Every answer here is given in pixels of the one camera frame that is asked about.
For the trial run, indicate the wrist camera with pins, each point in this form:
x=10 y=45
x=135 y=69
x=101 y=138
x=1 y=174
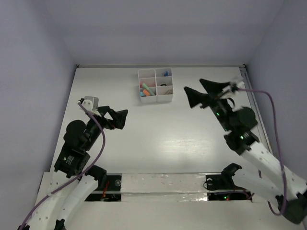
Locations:
x=235 y=84
x=90 y=103

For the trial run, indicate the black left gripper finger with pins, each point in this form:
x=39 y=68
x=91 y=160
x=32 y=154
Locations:
x=119 y=118
x=107 y=113

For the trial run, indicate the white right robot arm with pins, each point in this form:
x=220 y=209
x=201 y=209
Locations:
x=282 y=188

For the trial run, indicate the grey eraser block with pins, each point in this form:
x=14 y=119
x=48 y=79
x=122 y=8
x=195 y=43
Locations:
x=169 y=92

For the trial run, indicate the white left organizer box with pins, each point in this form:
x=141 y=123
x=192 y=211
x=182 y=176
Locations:
x=148 y=77

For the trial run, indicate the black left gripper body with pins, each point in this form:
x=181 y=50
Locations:
x=104 y=122

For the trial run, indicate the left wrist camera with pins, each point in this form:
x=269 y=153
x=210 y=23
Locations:
x=90 y=103

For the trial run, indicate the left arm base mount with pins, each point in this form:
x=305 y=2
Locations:
x=109 y=186

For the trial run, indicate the green highlighter cap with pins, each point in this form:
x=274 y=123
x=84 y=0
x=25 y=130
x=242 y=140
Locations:
x=145 y=86

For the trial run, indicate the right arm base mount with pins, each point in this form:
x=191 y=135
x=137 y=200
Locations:
x=223 y=184

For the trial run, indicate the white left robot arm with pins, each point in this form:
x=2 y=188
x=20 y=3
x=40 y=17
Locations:
x=73 y=179

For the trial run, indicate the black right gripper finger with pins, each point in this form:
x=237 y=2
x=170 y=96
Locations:
x=213 y=88
x=195 y=98

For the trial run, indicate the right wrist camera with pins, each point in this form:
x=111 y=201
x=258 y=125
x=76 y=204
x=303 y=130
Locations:
x=235 y=84

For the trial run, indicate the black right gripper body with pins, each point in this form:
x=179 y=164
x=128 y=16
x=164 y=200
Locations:
x=221 y=109

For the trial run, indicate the orange highlighter cap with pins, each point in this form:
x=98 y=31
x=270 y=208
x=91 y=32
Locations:
x=146 y=93

